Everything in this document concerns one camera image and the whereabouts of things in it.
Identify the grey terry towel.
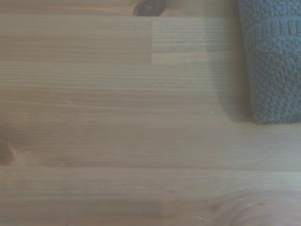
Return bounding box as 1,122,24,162
238,0,301,125

